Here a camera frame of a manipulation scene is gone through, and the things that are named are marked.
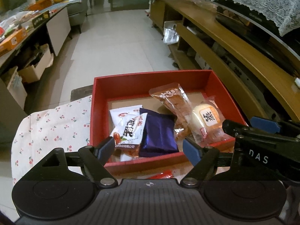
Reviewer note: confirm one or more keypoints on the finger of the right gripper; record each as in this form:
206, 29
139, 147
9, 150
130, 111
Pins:
234, 129
284, 128

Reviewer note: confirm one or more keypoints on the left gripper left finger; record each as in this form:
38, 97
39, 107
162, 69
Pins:
94, 160

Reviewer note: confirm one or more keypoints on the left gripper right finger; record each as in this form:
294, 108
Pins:
204, 161

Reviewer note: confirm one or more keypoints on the round bun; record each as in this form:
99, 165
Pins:
205, 122

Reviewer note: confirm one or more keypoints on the red snack bag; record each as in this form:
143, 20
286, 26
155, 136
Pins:
167, 174

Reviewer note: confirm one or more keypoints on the white duck gizzard packet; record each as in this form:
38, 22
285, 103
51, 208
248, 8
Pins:
128, 133

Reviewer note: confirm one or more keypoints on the blue foil snack packet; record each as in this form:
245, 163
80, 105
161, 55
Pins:
158, 136

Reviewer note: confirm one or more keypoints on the orange dried tofu packet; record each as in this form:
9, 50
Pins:
174, 98

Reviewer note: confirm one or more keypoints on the white snack packet in box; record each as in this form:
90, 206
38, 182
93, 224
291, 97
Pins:
118, 114

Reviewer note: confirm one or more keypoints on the wooden TV cabinet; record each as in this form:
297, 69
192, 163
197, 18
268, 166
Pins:
276, 80

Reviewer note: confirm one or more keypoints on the cherry print tablecloth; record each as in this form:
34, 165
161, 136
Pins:
66, 126

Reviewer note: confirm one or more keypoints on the cardboard box on floor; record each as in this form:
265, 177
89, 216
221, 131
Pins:
36, 66

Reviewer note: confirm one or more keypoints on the silver plastic bag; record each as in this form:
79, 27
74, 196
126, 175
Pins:
170, 34

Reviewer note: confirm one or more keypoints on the orange box on shelf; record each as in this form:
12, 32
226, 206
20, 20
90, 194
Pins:
12, 41

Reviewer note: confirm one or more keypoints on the grey upholstered chair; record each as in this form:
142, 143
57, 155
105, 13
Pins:
77, 11

